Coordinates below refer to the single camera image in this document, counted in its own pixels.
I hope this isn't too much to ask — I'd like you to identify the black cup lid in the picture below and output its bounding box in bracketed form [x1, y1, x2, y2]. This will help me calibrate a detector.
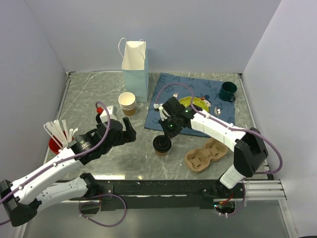
[153, 135, 172, 151]

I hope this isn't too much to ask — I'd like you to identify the single brown paper cup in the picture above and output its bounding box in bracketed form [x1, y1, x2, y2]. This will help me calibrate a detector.
[155, 150, 169, 156]

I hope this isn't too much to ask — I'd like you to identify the stack of brown paper cups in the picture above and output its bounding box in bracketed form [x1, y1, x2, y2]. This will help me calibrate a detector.
[118, 92, 136, 116]

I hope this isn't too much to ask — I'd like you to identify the brown cardboard cup carrier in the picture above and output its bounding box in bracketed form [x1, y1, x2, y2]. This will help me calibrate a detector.
[184, 138, 228, 173]

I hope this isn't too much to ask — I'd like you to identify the light blue paper bag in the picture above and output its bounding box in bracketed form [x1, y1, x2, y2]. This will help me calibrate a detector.
[118, 37, 149, 102]

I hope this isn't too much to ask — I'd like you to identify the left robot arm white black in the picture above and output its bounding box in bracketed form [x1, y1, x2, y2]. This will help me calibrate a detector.
[0, 117, 137, 227]

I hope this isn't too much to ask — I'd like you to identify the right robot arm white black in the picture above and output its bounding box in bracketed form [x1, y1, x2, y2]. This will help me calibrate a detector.
[154, 97, 268, 198]

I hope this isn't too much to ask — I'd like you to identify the stack of black lids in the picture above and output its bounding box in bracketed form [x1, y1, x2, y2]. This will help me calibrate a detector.
[96, 114, 102, 124]

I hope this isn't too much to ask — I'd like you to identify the yellow plate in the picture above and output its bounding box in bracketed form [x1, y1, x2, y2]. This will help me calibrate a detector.
[179, 96, 211, 112]

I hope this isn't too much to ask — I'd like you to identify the blue letter-print cloth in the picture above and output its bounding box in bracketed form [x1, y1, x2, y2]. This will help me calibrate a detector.
[144, 73, 235, 131]

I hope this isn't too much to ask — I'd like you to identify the red cup holder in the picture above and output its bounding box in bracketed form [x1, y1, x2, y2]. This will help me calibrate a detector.
[49, 130, 69, 154]

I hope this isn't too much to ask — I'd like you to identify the dark green enamel mug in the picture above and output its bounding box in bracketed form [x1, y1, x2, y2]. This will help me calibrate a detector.
[218, 82, 237, 102]

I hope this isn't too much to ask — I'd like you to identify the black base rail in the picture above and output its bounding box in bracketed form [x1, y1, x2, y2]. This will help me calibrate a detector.
[66, 178, 248, 211]

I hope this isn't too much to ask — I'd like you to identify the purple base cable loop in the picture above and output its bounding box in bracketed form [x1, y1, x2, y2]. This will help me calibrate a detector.
[78, 192, 127, 227]

